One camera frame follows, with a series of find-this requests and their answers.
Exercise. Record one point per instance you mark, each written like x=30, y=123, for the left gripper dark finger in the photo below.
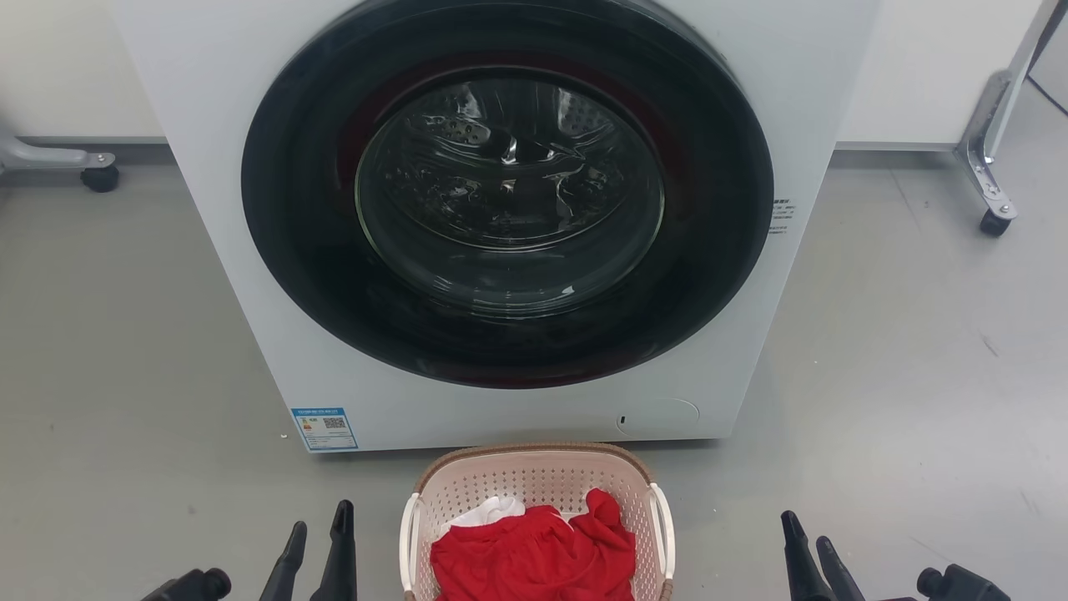
x=340, y=559
x=285, y=568

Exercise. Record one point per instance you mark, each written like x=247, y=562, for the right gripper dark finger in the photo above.
x=803, y=568
x=838, y=580

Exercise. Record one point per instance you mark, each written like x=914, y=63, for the beige perforated laundry basket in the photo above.
x=534, y=476

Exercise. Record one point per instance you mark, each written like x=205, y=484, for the blue energy label sticker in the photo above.
x=324, y=429

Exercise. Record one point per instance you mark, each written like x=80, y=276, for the white garment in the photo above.
x=488, y=509

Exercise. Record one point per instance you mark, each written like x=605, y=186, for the red garment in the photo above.
x=534, y=559

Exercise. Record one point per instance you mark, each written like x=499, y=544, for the black round washer door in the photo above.
x=292, y=209

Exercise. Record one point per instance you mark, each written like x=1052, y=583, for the black caster wheel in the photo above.
x=100, y=179
x=994, y=223

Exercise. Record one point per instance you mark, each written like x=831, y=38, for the grey metal stand leg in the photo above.
x=42, y=156
x=989, y=117

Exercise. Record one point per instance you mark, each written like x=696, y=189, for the white front-load washing machine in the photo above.
x=209, y=83

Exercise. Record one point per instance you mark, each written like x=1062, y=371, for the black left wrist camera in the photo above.
x=192, y=586

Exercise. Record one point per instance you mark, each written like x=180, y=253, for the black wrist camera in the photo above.
x=192, y=586
x=964, y=586

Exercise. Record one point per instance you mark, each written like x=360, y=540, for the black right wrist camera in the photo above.
x=964, y=586

